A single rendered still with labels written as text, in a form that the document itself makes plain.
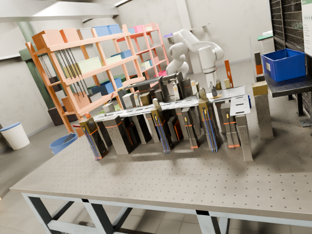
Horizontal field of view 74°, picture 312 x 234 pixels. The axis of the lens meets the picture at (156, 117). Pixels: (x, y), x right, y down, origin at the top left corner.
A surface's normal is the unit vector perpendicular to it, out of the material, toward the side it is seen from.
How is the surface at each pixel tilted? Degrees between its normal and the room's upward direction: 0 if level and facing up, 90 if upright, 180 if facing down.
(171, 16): 90
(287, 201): 0
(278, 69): 90
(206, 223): 90
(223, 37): 90
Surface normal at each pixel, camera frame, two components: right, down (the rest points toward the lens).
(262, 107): -0.33, 0.41
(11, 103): 0.87, -0.12
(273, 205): -0.30, -0.90
